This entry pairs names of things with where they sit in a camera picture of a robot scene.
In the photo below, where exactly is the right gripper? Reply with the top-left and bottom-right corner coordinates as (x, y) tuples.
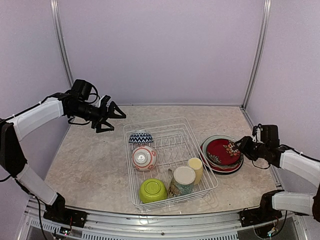
(234, 135), (269, 161)

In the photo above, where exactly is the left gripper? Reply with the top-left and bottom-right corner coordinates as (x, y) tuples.
(70, 100), (127, 133)

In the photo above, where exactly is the pink polka dot plate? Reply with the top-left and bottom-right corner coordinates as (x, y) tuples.
(200, 135), (243, 174)

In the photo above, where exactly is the red teal floral plate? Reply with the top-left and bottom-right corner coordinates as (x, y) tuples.
(199, 142), (244, 174)

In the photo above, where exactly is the teal red flower plate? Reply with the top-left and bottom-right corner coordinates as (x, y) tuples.
(202, 135), (241, 168)

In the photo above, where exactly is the black rimmed beige plate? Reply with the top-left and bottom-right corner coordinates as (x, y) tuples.
(213, 162), (244, 175)

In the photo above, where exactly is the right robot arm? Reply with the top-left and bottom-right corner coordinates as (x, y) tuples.
(235, 136), (320, 222)

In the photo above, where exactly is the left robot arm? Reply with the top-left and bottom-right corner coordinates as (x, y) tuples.
(0, 92), (127, 223)

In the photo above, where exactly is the blue white patterned bowl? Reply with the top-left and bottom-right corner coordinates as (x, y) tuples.
(128, 130), (154, 145)

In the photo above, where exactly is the pale yellow cup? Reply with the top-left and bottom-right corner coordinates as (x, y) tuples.
(187, 157), (204, 185)

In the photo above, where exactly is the white red patterned bowl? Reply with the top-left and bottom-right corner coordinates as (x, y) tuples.
(132, 145), (158, 172)

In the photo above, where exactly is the teal floral mug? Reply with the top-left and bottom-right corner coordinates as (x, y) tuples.
(167, 166), (196, 198)

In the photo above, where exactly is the lime green bowl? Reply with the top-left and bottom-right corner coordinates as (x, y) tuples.
(139, 178), (168, 204)

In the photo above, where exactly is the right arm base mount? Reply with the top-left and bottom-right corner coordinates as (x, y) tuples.
(239, 208), (283, 227)

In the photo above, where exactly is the white wire dish rack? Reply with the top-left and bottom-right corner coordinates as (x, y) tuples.
(123, 117), (218, 210)

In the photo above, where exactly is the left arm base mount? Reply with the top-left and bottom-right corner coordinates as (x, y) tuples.
(43, 208), (88, 228)

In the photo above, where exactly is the front aluminium rail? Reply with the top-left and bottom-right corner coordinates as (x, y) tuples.
(23, 197), (303, 240)

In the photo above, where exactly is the left aluminium frame post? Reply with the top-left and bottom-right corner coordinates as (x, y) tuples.
(49, 0), (74, 87)

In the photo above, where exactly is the aluminium frame post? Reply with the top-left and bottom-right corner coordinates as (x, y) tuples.
(241, 0), (272, 112)
(49, 0), (74, 87)

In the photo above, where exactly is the right aluminium frame post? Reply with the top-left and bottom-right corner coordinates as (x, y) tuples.
(241, 0), (272, 112)

